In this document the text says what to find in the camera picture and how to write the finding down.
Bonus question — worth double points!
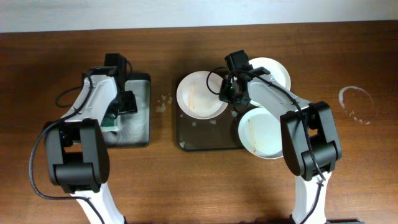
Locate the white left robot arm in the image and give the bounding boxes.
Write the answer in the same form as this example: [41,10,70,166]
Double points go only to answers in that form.
[42,53,137,223]

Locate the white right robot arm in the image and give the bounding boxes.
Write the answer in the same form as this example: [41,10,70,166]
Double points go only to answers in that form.
[217,50,342,223]

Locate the black soapy water tray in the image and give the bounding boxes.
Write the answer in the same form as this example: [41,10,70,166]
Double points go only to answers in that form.
[102,73,151,148]

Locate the pink plastic plate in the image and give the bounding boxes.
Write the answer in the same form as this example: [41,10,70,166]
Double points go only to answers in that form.
[176,71,228,119]

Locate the dark brown serving tray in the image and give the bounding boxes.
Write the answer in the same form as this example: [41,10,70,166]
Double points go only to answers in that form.
[175,93,243,152]

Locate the pale green plastic plate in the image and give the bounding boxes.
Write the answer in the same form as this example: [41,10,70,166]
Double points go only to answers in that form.
[238,108,283,159]

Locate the cream plastic plate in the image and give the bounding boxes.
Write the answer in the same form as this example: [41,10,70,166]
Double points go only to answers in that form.
[249,57,291,90]

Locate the yellow green sponge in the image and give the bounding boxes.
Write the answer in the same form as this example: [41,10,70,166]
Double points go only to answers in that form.
[101,117,120,132]

